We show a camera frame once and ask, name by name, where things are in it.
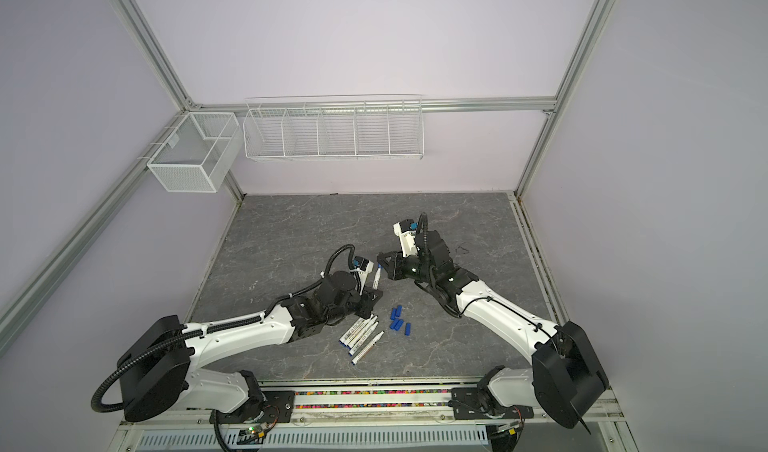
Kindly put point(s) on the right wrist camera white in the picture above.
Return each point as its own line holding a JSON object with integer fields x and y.
{"x": 405, "y": 230}

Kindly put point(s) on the white vented cable duct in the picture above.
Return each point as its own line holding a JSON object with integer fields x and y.
{"x": 328, "y": 438}

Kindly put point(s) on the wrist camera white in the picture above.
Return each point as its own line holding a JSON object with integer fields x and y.
{"x": 362, "y": 268}
{"x": 405, "y": 230}

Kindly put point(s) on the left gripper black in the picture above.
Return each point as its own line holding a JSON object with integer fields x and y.
{"x": 369, "y": 295}

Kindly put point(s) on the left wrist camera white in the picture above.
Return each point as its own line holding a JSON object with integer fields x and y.
{"x": 362, "y": 268}

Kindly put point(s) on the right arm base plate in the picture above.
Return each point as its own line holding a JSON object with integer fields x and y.
{"x": 471, "y": 403}

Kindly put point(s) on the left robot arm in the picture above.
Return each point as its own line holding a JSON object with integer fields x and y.
{"x": 168, "y": 367}

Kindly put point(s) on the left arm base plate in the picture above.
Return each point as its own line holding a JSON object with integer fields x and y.
{"x": 276, "y": 406}

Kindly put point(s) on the white marker pen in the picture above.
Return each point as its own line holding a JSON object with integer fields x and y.
{"x": 367, "y": 348}
{"x": 377, "y": 278}
{"x": 350, "y": 333}
{"x": 363, "y": 339}
{"x": 361, "y": 331}
{"x": 358, "y": 330}

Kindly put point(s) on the white wire shelf basket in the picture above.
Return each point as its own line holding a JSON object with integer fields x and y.
{"x": 372, "y": 126}

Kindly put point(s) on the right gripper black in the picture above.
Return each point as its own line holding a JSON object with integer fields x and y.
{"x": 395, "y": 260}

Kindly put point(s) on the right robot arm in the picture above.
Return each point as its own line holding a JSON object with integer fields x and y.
{"x": 565, "y": 377}

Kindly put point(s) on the white mesh box basket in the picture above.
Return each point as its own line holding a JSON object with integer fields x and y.
{"x": 198, "y": 153}

